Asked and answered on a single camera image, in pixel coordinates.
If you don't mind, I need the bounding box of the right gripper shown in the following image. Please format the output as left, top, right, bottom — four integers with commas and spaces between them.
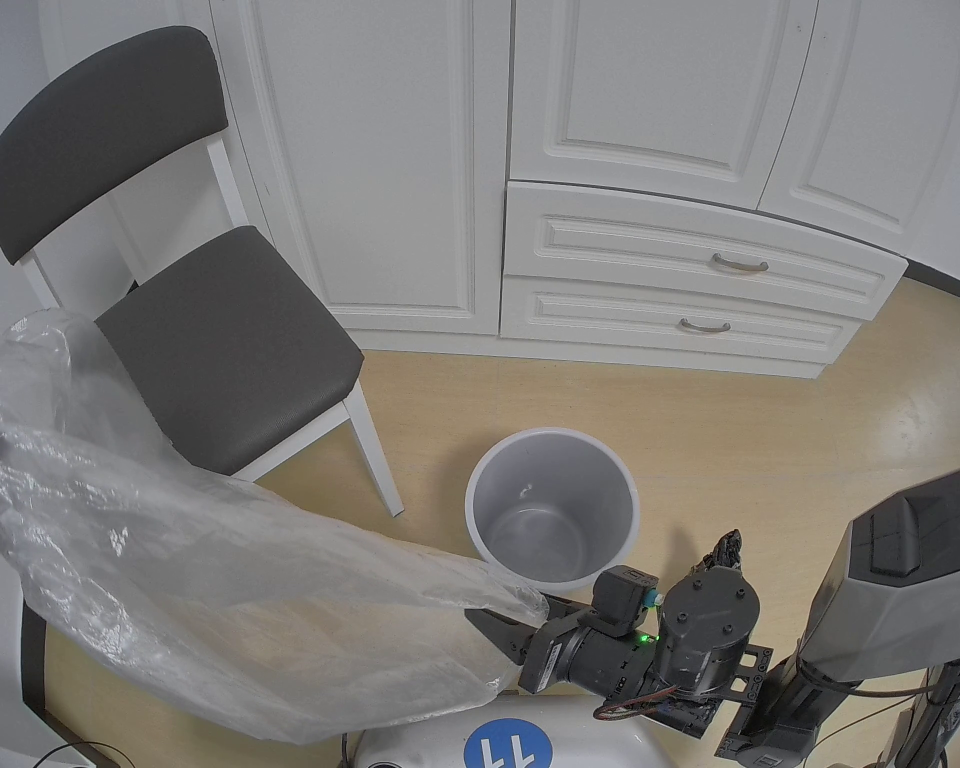
465, 592, 663, 696

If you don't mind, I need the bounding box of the black plastic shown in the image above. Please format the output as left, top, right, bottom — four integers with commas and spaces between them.
701, 528, 748, 576

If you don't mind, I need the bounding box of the clear plastic bag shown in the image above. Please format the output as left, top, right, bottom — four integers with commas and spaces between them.
0, 309, 552, 746

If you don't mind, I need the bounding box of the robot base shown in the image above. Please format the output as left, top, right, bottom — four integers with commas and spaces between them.
352, 693, 710, 768

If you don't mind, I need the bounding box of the light grey trash bin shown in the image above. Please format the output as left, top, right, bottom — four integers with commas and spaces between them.
464, 426, 642, 594

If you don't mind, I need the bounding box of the white chair with grey seat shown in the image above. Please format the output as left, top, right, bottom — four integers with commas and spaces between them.
0, 24, 406, 519

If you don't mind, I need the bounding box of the white wardrobe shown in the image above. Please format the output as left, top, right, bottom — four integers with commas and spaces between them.
206, 0, 960, 381

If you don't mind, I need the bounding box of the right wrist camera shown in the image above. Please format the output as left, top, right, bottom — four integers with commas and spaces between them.
591, 567, 665, 639

